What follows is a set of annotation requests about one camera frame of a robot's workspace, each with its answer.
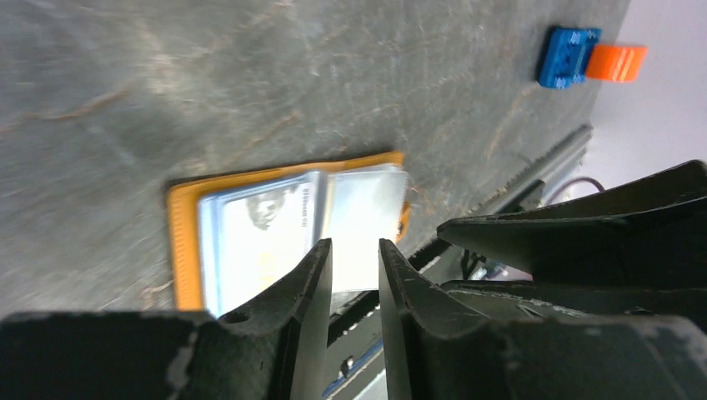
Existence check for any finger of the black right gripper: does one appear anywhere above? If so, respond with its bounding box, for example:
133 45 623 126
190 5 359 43
437 160 706 288
441 280 706 321

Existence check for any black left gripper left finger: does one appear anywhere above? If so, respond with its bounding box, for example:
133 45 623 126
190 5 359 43
1 239 332 399

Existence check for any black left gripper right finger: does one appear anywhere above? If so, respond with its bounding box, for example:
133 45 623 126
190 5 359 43
379 239 706 399

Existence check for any white portrait credit card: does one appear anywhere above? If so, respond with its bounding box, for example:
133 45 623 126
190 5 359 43
208 179 318 316

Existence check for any orange leather card holder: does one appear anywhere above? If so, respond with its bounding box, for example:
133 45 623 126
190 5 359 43
166 151 404 311

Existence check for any blue orange toy truck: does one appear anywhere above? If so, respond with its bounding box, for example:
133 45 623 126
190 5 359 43
536 26 648 90

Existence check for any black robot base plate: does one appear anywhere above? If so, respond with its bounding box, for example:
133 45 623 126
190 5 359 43
321 124 594 399

